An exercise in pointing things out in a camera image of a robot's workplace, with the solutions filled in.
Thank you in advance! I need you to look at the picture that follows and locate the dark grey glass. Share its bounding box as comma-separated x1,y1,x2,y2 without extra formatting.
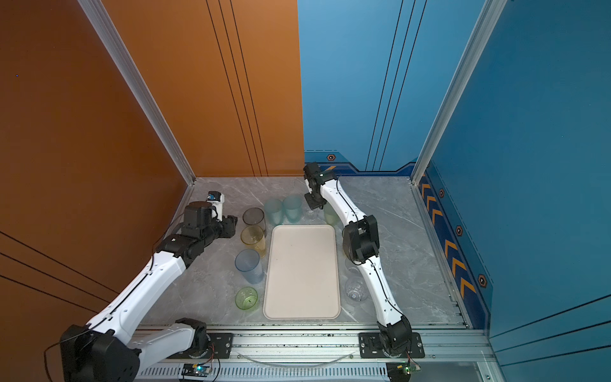
242,207,267,232

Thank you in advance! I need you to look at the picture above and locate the aluminium corner post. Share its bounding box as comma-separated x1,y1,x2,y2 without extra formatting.
78,0,196,186
411,0,508,186

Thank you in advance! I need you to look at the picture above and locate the teal frosted glass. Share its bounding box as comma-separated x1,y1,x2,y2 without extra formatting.
264,198,284,226
283,195,302,224

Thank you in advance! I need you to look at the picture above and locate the teal frosted glass left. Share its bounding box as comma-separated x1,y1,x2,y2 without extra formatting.
264,198,284,226

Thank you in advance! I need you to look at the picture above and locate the teal frosted glass right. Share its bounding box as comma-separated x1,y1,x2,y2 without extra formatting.
283,195,302,224

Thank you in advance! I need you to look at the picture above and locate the aluminium corner post right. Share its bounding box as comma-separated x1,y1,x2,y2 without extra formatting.
411,0,508,186

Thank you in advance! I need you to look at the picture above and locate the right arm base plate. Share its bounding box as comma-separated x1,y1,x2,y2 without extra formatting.
358,333,426,359

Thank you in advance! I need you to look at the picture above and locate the amber glass left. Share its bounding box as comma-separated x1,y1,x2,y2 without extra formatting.
240,225,266,257

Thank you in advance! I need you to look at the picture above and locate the right green circuit board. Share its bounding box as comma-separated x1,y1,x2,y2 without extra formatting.
385,362,422,382

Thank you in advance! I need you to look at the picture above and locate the left green circuit board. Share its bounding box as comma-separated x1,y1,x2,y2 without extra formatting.
181,363,213,379

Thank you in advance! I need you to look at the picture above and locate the blue grey glass left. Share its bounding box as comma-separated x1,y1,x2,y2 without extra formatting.
235,249,264,284

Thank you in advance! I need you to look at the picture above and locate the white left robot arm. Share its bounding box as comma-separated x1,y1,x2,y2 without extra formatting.
59,191,238,381

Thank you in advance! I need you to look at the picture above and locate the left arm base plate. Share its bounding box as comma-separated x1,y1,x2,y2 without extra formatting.
169,333,234,361

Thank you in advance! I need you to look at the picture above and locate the clear ribbed glass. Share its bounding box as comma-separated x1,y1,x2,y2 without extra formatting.
345,276,370,303

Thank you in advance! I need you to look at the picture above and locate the pale green frosted glass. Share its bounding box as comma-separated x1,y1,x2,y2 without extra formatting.
323,203,341,226

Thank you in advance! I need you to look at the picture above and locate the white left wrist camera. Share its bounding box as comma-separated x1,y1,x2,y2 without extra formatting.
207,191,225,221

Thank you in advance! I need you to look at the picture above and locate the cream plastic tray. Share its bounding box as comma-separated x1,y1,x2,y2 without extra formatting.
263,224,341,321

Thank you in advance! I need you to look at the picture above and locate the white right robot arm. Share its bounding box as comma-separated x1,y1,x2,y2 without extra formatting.
303,162,413,357

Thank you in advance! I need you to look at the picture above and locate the aluminium corner post left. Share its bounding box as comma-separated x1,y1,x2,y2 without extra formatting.
78,0,196,186

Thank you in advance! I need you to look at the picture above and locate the bright green glass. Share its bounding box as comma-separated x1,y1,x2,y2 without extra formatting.
235,286,259,310

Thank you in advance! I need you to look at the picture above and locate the green circuit board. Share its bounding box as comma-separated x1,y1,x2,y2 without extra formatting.
385,362,422,382
181,363,213,379

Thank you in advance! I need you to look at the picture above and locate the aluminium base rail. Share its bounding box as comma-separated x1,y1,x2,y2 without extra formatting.
135,323,504,381

